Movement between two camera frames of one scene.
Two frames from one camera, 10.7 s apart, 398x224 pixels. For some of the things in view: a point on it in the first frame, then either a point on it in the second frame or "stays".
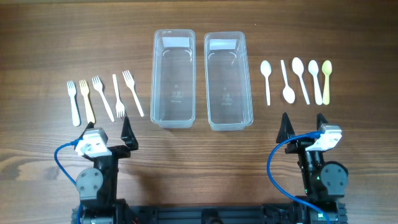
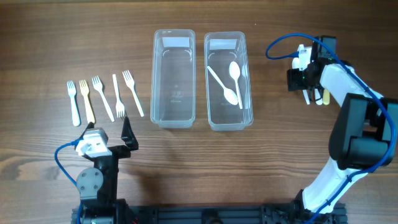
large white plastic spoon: [298, 66] stays
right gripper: [298, 147] to [296, 79]
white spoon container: [266, 68] to [234, 71]
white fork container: [130, 83] stays
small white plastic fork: [75, 111] stays
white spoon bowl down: [288, 94] to [230, 96]
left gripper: [115, 150] stays
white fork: [98, 85] stays
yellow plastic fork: [84, 88] stays
